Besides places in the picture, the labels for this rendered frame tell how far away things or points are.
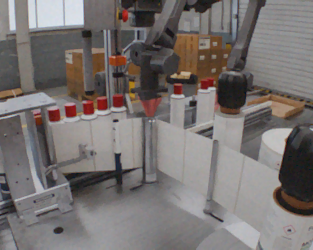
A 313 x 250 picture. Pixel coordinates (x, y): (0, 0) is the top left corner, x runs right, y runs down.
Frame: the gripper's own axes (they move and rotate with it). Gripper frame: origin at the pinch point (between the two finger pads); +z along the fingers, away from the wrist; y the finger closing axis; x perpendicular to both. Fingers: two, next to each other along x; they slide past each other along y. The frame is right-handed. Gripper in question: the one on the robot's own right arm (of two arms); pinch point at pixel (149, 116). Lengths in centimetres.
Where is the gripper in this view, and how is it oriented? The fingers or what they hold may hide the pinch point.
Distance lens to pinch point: 83.5
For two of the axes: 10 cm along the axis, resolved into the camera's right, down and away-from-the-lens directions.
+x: -6.1, -2.8, 7.4
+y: 7.9, -2.2, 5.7
